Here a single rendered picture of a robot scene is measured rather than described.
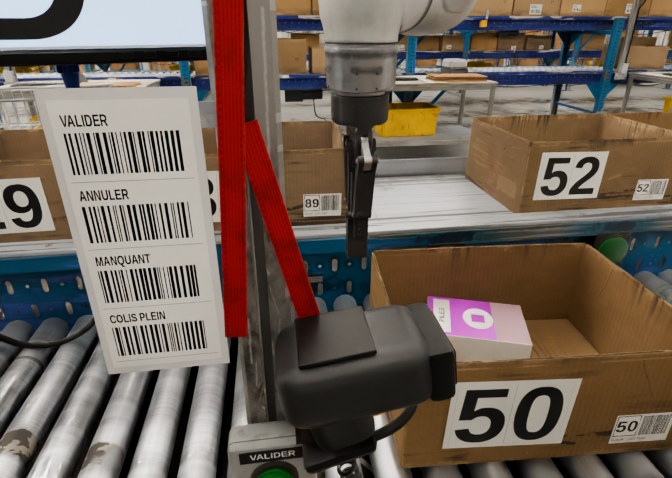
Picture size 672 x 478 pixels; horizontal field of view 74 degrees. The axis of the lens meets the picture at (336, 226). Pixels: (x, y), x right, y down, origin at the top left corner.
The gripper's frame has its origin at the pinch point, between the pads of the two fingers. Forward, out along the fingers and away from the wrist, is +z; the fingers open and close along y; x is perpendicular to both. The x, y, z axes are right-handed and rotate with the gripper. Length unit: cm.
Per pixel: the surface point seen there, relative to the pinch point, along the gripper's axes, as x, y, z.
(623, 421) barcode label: 31.2, 21.8, 18.3
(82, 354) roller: -48, -12, 26
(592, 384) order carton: 25.5, 21.4, 11.8
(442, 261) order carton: 17.2, -8.1, 10.2
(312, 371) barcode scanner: -9.7, 36.7, -8.4
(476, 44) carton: 419, -896, 8
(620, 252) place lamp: 64, -21, 18
